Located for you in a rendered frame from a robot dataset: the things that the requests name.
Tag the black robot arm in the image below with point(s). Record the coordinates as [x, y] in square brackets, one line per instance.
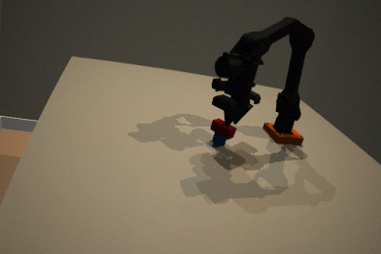
[244, 59]

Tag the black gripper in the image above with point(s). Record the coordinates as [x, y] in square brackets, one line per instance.
[236, 106]

